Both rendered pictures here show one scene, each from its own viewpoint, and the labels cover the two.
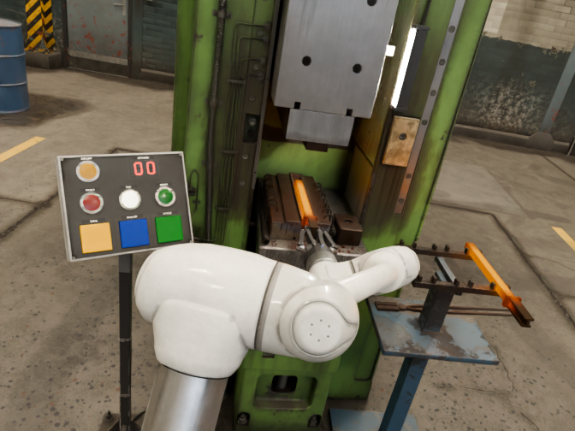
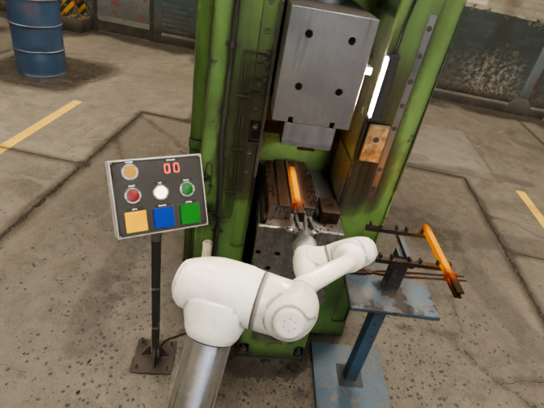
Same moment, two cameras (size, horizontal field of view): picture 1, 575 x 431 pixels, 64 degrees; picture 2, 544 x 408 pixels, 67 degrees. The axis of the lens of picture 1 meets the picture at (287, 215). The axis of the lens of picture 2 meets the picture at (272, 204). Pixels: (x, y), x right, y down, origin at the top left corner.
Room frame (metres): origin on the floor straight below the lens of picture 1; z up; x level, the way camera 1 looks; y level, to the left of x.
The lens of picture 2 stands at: (-0.10, 0.00, 1.95)
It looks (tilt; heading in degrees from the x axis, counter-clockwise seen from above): 33 degrees down; 1
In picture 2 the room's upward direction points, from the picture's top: 11 degrees clockwise
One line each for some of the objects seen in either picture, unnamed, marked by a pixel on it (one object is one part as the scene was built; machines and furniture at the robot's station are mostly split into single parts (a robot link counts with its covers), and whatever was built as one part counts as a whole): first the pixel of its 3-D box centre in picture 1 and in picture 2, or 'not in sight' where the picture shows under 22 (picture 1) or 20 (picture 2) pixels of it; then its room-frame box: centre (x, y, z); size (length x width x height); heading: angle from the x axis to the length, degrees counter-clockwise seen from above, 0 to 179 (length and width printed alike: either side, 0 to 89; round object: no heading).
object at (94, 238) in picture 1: (96, 238); (136, 221); (1.05, 0.50, 1.01); 0.07 x 0.05 x 0.07; 125
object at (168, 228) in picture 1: (168, 228); (189, 213); (1.16, 0.33, 1.01); 0.07 x 0.05 x 0.07; 125
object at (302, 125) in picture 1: (310, 110); (302, 116); (1.59, -0.02, 1.32); 0.42 x 0.20 x 0.10; 10
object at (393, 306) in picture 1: (451, 309); (408, 274); (1.45, -0.67, 0.70); 0.60 x 0.04 x 0.01; 102
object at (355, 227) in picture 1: (346, 229); (328, 210); (1.47, -0.22, 0.95); 0.12 x 0.08 x 0.06; 10
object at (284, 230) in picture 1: (293, 203); (286, 187); (1.59, -0.02, 0.96); 0.42 x 0.20 x 0.09; 10
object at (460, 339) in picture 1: (428, 327); (388, 288); (1.34, -0.56, 0.69); 0.40 x 0.30 x 0.02; 97
